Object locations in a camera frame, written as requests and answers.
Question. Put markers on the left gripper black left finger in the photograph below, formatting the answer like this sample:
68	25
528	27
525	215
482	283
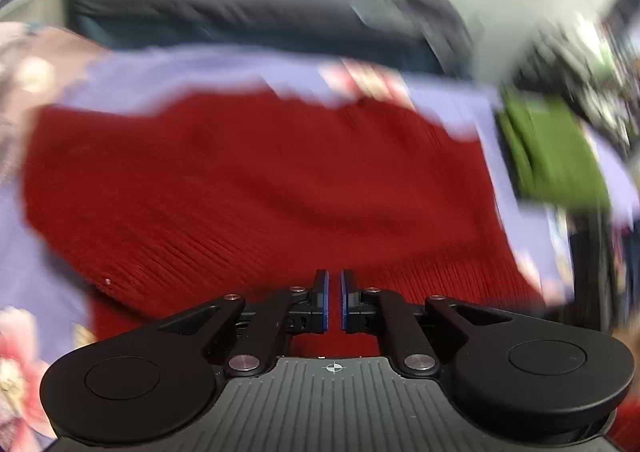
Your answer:
255	337

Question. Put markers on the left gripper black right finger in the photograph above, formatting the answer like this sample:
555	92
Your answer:
394	323

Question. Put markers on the red knitted sweater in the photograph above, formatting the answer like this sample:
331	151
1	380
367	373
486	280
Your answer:
250	194

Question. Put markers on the green folded garment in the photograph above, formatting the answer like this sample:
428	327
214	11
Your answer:
550	159

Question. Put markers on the lavender floral bed sheet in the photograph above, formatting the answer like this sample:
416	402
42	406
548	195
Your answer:
510	379

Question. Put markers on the dark grey pillow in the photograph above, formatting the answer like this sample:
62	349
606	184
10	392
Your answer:
426	36

